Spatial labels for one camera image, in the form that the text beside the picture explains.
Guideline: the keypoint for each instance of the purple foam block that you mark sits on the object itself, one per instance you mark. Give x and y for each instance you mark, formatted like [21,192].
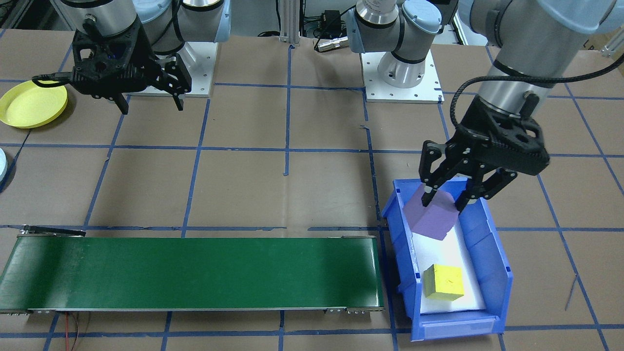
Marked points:
[431,219]

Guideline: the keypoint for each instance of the yellow foam block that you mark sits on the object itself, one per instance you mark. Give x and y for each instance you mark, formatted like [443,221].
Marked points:
[444,282]

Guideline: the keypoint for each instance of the yellow plastic plate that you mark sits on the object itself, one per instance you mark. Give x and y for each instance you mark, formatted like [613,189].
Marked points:
[31,105]

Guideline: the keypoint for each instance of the light blue plate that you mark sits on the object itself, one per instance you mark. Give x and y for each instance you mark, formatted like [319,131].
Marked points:
[2,165]

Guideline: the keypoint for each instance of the blue plastic storage bin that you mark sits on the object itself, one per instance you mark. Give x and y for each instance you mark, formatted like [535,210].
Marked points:
[490,265]

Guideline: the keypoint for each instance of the white foam liner sheet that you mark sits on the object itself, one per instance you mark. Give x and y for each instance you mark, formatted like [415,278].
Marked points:
[438,253]

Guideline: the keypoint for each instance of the aluminium profile bar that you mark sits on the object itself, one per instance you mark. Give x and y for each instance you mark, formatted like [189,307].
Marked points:
[614,48]

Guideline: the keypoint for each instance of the black power adapter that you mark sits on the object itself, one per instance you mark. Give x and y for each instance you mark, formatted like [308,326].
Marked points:
[331,19]

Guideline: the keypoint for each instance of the green conveyor belt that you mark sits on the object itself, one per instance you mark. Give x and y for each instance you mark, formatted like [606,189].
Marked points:
[195,273]

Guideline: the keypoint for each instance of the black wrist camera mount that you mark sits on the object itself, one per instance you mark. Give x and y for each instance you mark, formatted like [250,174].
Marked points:
[109,83]
[531,163]

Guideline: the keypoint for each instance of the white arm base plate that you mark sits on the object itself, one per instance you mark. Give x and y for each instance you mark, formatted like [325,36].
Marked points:
[429,92]
[204,73]

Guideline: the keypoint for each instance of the aluminium profile post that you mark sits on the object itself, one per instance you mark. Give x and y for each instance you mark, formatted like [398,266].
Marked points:
[288,22]

